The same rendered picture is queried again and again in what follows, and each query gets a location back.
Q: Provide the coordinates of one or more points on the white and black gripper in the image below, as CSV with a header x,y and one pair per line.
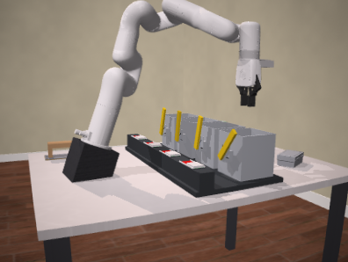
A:
x,y
248,73

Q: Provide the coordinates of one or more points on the grey flat case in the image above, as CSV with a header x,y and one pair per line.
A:
x,y
290,158

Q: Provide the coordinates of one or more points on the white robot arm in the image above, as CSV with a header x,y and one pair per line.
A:
x,y
122,82

